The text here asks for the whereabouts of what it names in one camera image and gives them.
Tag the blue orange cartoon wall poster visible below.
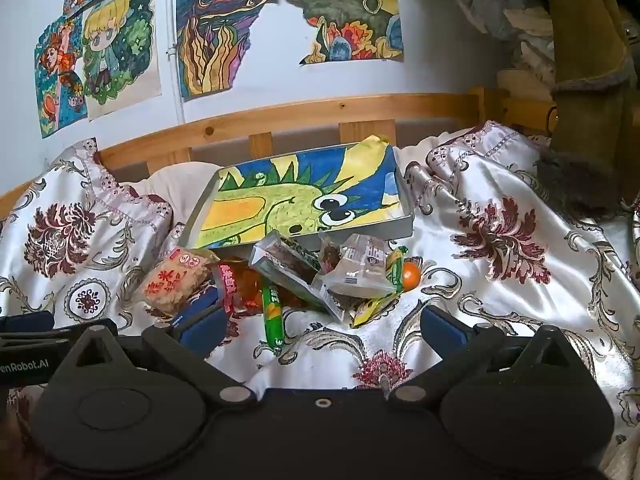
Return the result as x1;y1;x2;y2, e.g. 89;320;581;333
34;12;89;139

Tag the cream white pillow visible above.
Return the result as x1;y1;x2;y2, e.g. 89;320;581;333
132;162;222;202

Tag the orange rice cracker packet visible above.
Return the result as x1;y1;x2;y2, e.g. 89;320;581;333
137;247;221;317

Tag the patterned curtain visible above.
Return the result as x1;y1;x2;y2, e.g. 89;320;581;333
440;0;557;92

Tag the brown snack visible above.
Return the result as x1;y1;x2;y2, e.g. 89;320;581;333
320;240;347;267

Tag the yellow green snack packet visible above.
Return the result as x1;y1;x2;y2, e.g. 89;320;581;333
349;246;407;329

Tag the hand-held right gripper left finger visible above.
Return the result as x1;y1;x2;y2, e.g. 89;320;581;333
65;305;257;408

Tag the clear biscuit packet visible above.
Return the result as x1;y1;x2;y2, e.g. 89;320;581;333
312;234;401;301

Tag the swirl pattern wall poster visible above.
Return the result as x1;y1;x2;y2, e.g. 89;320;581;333
175;0;281;104

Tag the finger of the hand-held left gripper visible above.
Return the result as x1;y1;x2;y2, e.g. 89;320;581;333
0;310;90;348

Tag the blond cartoon figure wall poster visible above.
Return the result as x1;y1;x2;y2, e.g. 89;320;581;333
81;0;164;121

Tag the wooden bed headboard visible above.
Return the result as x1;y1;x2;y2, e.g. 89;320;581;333
97;87;560;176

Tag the green sausage stick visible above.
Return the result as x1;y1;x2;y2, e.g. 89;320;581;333
260;282;287;352

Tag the metal tray with dinosaur drawing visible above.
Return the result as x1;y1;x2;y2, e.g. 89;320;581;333
182;141;416;251

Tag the orange tangerine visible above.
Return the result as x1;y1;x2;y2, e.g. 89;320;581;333
401;259;424;292

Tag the white wall pipe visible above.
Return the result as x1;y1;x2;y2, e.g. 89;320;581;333
166;0;187;125

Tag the green white foil packet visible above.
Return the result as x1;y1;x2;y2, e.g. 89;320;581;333
248;230;352;322

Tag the red clear jelly packet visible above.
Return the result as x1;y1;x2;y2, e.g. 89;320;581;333
212;257;266;317

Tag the dark dinosaur wall poster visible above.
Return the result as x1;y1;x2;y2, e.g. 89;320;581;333
280;0;405;67

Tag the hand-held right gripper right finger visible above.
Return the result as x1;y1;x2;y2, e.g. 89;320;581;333
387;305;576;407

